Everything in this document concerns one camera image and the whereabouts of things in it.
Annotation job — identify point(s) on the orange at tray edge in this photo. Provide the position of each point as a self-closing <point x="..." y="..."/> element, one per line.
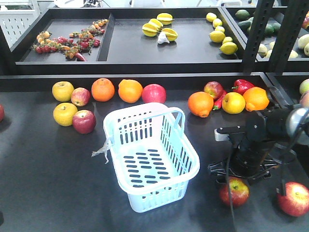
<point x="256" y="99"/>

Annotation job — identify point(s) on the black upright rack post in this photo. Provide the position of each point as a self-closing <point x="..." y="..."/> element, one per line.
<point x="260" y="20"/>

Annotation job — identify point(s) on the dark red apple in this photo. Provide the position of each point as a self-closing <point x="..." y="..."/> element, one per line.
<point x="84" y="121"/>

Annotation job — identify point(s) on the yellow apple back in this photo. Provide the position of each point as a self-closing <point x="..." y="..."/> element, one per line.
<point x="62" y="91"/>

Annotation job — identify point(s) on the orange of pair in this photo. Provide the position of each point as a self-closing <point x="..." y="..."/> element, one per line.
<point x="130" y="90"/>
<point x="102" y="90"/>

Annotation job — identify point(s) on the orange near peppers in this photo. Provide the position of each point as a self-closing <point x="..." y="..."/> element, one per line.
<point x="200" y="104"/>

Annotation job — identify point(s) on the orange right of pair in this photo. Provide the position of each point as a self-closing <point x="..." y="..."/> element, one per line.
<point x="130" y="90"/>

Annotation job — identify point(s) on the red bell pepper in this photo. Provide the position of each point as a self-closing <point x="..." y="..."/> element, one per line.
<point x="241" y="86"/>

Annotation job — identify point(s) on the pale peach back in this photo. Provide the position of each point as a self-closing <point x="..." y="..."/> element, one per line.
<point x="304" y="86"/>

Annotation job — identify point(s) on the orange left of pair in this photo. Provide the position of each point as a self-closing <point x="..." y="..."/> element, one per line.
<point x="102" y="90"/>

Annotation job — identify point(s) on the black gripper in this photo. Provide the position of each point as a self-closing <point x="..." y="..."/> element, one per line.
<point x="249" y="158"/>

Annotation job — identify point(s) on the red-yellow apple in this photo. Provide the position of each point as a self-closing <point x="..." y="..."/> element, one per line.
<point x="239" y="192"/>

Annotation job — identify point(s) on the small pinkish red apple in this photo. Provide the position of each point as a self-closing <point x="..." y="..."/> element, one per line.
<point x="80" y="96"/>

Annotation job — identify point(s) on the red chili pepper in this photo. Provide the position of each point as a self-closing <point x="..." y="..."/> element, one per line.
<point x="218" y="103"/>

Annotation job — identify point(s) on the large pink-red apple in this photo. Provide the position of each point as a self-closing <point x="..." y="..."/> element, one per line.
<point x="154" y="93"/>

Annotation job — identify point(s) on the lone red apple far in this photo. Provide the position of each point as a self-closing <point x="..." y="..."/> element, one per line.
<point x="2" y="113"/>

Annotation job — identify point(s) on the white garlic bulb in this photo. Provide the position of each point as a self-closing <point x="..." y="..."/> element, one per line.
<point x="162" y="38"/>

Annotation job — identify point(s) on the yellow apple near peppers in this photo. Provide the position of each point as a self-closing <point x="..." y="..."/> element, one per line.
<point x="233" y="103"/>

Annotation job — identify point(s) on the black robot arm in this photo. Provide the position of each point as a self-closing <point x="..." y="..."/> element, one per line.
<point x="287" y="127"/>

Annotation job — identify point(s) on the yellow apple front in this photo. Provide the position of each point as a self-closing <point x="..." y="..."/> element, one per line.
<point x="63" y="113"/>

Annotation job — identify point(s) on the red apple behind orange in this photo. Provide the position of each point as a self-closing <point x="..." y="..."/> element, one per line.
<point x="214" y="88"/>

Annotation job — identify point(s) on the light blue plastic basket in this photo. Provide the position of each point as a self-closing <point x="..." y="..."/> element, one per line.
<point x="152" y="158"/>

